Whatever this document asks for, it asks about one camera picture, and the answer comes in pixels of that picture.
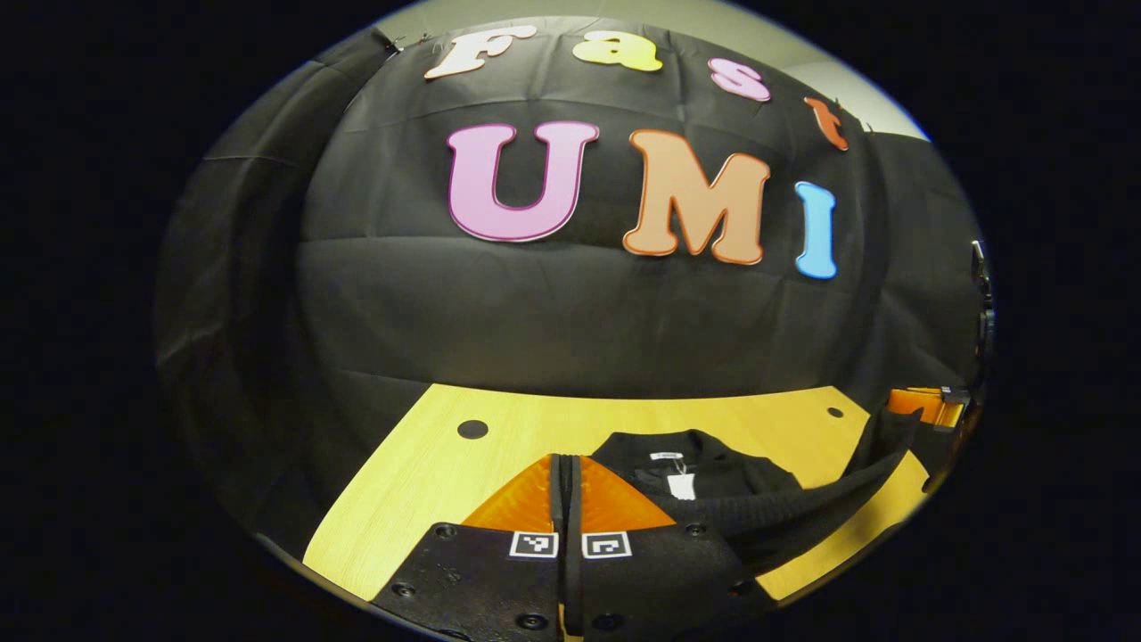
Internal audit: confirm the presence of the black button jacket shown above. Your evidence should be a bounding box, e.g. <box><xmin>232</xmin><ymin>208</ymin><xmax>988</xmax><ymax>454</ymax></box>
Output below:
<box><xmin>588</xmin><ymin>406</ymin><xmax>928</xmax><ymax>580</ymax></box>

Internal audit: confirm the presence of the black backdrop cloth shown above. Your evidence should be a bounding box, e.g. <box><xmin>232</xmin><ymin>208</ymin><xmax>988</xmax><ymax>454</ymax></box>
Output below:
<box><xmin>153</xmin><ymin>16</ymin><xmax>990</xmax><ymax>572</ymax></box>

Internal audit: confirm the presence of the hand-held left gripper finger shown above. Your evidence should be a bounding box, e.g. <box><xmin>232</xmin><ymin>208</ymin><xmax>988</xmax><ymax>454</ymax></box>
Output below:
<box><xmin>370</xmin><ymin>453</ymin><xmax>564</xmax><ymax>642</ymax></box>
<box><xmin>563</xmin><ymin>453</ymin><xmax>772</xmax><ymax>642</ymax></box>

